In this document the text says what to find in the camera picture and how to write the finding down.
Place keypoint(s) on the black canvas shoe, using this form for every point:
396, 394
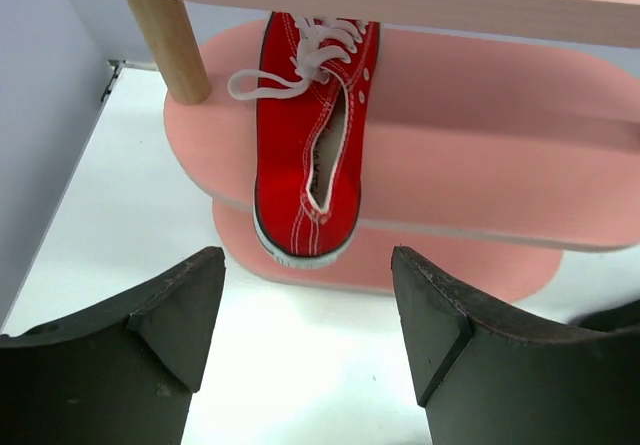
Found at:
610, 320

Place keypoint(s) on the pink three-tier shoe shelf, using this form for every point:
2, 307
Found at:
494, 143

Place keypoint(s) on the red sneaker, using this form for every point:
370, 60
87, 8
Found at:
311, 93

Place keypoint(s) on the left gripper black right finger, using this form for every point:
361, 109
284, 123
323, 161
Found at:
486, 372

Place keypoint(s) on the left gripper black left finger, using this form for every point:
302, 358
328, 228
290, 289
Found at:
122, 371

